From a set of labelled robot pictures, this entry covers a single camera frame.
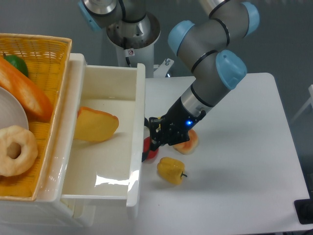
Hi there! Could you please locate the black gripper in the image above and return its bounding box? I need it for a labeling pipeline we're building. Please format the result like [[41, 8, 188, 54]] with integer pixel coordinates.
[[149, 98, 201, 151]]

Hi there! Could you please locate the white drawer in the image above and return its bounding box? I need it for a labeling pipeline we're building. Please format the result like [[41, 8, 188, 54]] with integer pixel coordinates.
[[62, 64, 145, 219]]

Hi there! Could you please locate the orange bread slice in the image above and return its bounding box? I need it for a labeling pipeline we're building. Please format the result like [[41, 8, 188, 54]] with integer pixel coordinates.
[[74, 107, 119, 142]]

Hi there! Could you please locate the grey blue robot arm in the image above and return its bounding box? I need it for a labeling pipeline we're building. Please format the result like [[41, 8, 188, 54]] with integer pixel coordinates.
[[78, 0, 260, 151]]

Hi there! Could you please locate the white drawer cabinet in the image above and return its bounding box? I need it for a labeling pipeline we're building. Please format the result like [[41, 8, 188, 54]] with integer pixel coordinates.
[[0, 53, 95, 227]]

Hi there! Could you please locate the red toy pepper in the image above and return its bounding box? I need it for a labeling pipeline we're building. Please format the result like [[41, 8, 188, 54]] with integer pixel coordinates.
[[142, 137, 158, 162]]

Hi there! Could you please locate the knotted bread roll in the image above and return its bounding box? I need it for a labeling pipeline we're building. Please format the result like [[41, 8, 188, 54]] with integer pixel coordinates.
[[173, 129, 199, 155]]

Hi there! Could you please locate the yellow toy pepper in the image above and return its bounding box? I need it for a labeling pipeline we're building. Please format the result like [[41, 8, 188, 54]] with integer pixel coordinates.
[[157, 157, 188, 185]]

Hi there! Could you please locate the orange baguette bread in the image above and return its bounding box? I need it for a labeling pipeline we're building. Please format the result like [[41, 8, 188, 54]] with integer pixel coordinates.
[[0, 58, 53, 122]]

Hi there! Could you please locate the yellow woven basket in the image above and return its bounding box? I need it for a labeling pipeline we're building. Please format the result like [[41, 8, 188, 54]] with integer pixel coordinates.
[[0, 33, 72, 201]]

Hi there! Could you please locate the beige doughnut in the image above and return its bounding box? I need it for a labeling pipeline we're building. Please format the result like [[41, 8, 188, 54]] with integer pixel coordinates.
[[0, 125, 38, 177]]

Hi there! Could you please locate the white plate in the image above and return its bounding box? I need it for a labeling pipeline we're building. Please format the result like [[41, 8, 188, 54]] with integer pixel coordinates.
[[0, 88, 29, 129]]

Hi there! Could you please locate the black device at edge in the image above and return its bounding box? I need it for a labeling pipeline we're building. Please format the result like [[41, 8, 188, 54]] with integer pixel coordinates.
[[294, 199, 313, 225]]

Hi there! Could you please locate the green toy fruit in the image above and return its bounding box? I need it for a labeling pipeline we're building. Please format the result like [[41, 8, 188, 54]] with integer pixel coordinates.
[[3, 53, 29, 77]]

